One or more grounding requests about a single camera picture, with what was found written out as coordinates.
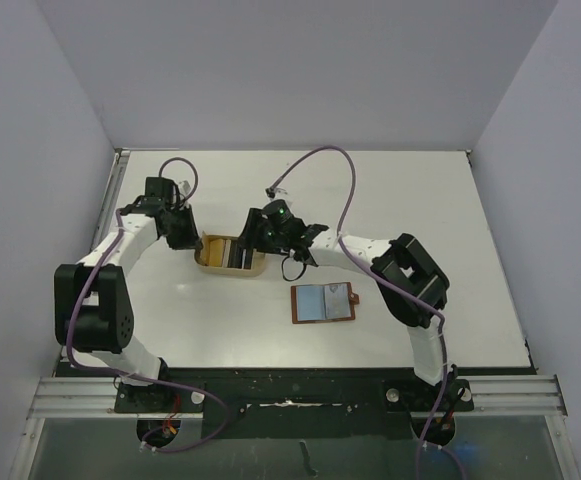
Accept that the beige oval tray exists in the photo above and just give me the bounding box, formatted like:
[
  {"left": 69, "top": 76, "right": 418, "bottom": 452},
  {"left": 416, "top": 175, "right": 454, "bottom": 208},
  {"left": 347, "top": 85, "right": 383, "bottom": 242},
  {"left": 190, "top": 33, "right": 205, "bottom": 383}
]
[{"left": 194, "top": 232, "right": 266, "bottom": 278}]

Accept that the brown leather card holder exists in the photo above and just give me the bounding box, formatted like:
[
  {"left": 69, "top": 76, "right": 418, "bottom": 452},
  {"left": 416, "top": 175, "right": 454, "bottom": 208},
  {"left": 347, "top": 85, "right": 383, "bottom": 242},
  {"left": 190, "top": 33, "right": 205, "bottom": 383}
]
[{"left": 290, "top": 282, "right": 360, "bottom": 325}]

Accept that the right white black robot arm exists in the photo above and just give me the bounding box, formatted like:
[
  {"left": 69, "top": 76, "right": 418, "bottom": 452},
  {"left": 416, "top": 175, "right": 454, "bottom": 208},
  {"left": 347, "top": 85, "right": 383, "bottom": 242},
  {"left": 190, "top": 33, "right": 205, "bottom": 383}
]
[{"left": 238, "top": 200, "right": 451, "bottom": 409}]

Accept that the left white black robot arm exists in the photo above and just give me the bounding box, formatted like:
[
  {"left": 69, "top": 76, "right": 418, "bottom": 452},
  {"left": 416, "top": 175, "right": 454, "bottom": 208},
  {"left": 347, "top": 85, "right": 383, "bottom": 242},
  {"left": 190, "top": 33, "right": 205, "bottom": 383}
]
[{"left": 54, "top": 176, "right": 201, "bottom": 411}]

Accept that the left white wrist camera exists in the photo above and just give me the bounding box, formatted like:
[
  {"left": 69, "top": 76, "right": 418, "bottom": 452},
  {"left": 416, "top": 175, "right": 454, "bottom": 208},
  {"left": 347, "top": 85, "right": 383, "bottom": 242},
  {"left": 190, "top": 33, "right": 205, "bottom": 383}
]
[{"left": 177, "top": 180, "right": 193, "bottom": 197}]

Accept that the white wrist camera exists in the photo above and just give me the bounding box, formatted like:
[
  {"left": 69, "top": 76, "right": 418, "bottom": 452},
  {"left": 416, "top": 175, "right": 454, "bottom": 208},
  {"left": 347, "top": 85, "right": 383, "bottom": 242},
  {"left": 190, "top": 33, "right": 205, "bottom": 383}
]
[
  {"left": 177, "top": 180, "right": 193, "bottom": 197},
  {"left": 265, "top": 186, "right": 292, "bottom": 205}
]

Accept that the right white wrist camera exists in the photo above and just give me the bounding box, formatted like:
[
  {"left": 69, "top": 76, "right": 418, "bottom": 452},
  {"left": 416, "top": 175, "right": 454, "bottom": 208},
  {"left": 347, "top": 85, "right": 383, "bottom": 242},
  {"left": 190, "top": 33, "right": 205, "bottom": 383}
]
[{"left": 265, "top": 186, "right": 292, "bottom": 205}]

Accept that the black thin wire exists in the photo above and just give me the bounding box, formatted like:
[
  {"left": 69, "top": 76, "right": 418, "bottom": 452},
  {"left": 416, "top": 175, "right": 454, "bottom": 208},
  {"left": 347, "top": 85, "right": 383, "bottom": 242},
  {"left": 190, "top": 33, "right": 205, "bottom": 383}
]
[{"left": 280, "top": 252, "right": 309, "bottom": 282}]

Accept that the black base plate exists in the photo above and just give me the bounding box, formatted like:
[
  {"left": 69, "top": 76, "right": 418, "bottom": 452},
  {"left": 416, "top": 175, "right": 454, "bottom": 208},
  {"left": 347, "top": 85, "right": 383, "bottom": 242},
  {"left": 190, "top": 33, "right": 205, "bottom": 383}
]
[{"left": 114, "top": 368, "right": 474, "bottom": 440}]

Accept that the aluminium frame rail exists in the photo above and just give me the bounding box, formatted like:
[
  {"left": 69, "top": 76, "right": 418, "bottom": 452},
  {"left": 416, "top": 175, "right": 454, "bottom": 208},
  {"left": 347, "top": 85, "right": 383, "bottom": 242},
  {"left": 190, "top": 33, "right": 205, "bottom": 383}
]
[{"left": 28, "top": 374, "right": 567, "bottom": 419}]

